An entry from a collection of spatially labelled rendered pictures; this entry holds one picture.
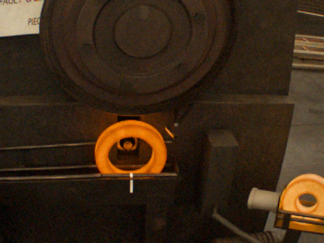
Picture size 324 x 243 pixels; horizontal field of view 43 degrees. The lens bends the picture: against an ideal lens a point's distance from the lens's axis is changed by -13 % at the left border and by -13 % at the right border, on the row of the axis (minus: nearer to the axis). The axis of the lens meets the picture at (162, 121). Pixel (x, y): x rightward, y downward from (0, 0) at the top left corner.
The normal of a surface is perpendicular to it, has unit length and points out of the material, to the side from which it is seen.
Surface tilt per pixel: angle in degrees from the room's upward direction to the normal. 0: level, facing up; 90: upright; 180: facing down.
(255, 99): 0
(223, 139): 0
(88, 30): 90
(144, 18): 90
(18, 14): 90
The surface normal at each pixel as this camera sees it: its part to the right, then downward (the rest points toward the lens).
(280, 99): 0.07, -0.89
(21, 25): 0.14, 0.45
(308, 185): -0.45, 0.37
